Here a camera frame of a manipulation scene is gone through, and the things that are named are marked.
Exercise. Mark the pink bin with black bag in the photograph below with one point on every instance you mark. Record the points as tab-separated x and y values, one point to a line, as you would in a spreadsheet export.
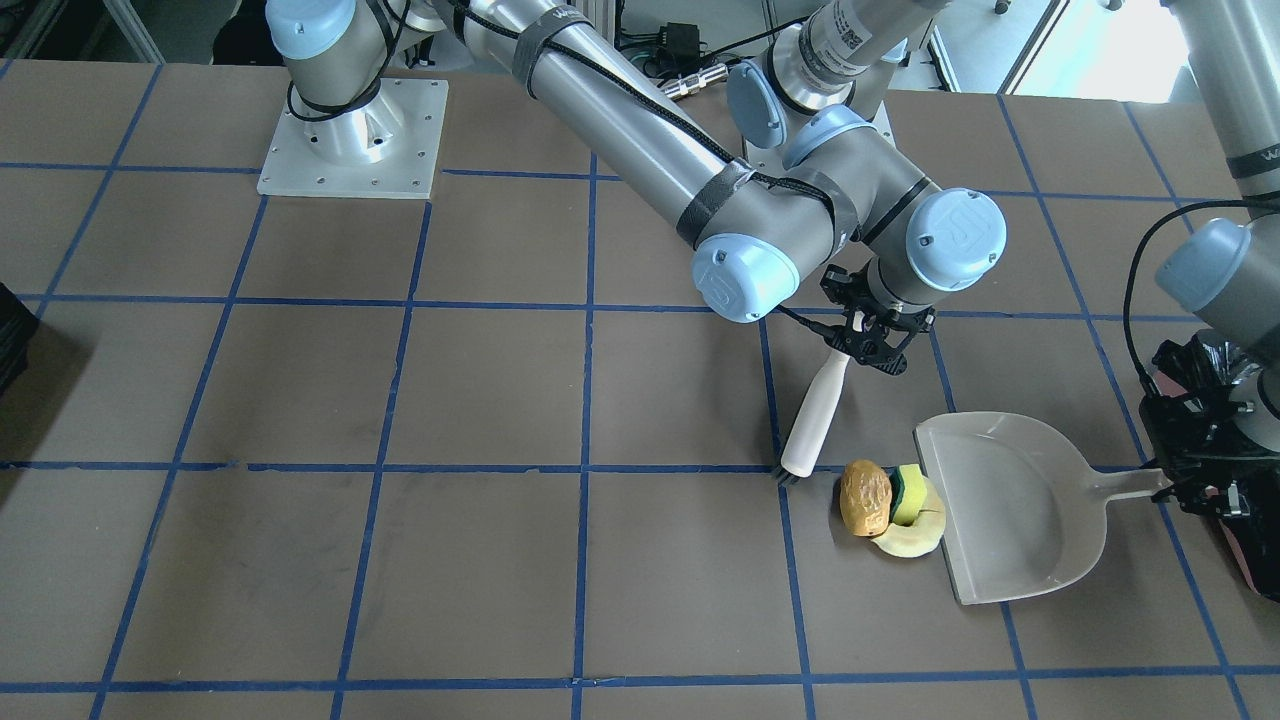
1209	361

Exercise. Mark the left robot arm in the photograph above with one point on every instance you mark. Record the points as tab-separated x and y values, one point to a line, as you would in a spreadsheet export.
1226	274

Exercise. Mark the green yellow sponge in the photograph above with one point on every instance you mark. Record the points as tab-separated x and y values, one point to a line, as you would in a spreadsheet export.
909	491

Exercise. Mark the beige plastic dustpan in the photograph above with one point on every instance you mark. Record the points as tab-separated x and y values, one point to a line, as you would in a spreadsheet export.
1027	514

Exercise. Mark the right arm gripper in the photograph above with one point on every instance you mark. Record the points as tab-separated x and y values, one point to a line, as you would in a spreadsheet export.
884	352

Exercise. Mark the pale yellow banana peel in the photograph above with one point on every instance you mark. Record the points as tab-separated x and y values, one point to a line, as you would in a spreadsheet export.
923	536

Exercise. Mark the white hand brush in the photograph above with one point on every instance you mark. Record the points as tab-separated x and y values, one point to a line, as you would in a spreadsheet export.
813	420

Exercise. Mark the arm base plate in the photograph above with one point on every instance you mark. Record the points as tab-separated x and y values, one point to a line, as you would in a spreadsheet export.
387	149
880	120

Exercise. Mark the brown toy potato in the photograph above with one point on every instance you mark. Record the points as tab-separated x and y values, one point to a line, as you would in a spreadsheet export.
864	498

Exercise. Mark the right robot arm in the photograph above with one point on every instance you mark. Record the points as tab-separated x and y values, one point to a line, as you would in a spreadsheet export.
889	241

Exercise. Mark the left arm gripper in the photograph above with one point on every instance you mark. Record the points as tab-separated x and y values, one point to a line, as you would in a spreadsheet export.
1196	398

